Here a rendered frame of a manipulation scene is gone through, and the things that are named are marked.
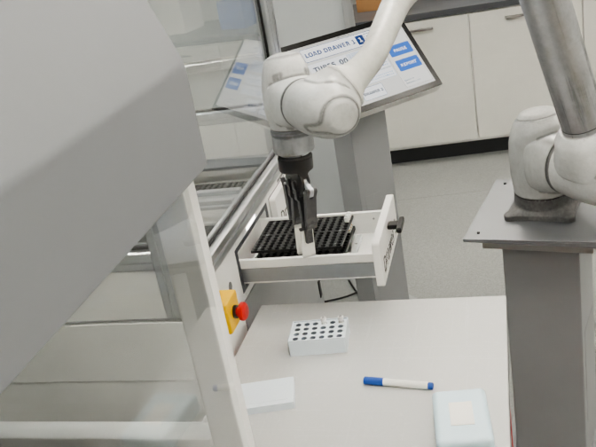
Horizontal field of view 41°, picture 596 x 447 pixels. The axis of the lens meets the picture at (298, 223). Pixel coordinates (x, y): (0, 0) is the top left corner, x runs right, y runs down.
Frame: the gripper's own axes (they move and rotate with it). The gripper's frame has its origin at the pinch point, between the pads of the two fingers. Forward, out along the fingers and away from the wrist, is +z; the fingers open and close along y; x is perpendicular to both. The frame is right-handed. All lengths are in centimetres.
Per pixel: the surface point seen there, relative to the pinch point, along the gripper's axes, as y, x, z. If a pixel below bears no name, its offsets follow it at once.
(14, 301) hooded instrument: -89, 67, -41
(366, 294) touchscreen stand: 91, -65, 69
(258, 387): -19.0, 22.8, 19.4
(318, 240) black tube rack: 9.0, -7.8, 5.1
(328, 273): 0.7, -5.3, 10.0
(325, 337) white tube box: -14.7, 4.8, 16.4
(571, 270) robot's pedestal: -8, -71, 26
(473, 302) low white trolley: -19.8, -30.2, 17.7
